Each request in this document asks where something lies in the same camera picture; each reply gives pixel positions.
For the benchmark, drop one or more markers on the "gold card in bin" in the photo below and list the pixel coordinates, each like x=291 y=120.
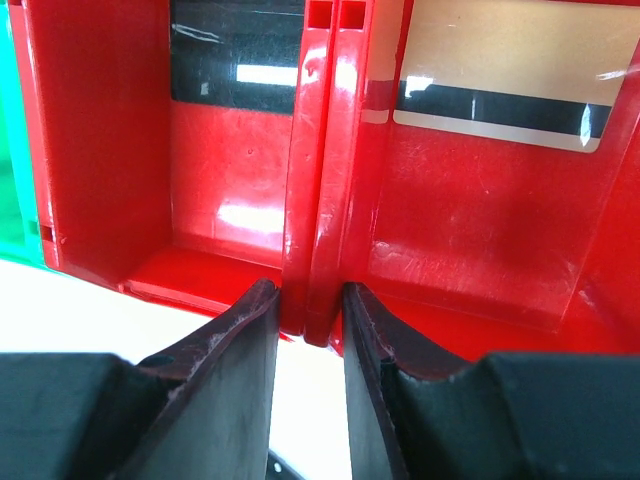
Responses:
x=544 y=73

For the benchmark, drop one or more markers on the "red plastic bin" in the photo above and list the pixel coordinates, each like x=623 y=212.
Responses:
x=176 y=203
x=480 y=244

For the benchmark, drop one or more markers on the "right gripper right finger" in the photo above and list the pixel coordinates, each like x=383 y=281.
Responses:
x=416 y=410

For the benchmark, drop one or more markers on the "green plastic bin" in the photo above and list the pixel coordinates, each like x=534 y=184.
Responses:
x=20 y=229

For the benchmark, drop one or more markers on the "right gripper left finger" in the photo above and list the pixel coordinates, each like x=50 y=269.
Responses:
x=199 y=409

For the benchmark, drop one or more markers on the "black card in bin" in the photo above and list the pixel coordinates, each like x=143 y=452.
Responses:
x=236 y=54

